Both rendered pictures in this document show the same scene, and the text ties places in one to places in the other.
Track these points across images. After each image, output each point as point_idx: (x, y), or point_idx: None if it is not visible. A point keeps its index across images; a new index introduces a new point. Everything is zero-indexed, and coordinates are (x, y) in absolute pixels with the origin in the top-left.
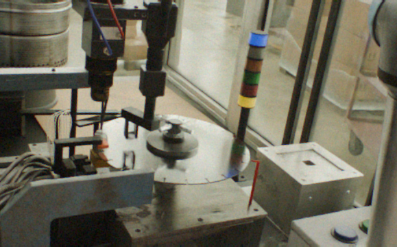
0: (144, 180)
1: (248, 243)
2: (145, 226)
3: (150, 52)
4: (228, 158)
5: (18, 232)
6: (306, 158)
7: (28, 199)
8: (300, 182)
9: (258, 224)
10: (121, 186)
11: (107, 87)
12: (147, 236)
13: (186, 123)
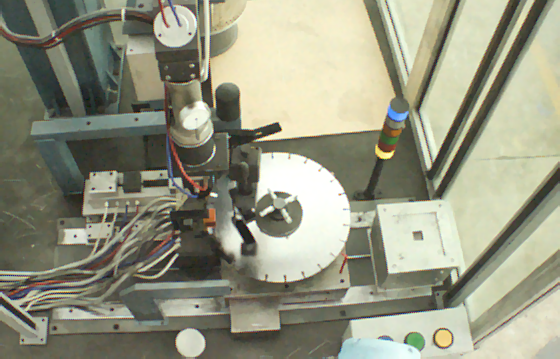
0: (220, 288)
1: (332, 297)
2: (238, 285)
3: (239, 184)
4: (321, 245)
5: (133, 301)
6: (420, 227)
7: (134, 293)
8: (389, 269)
9: (342, 290)
10: (201, 290)
11: (204, 197)
12: (236, 296)
13: (308, 175)
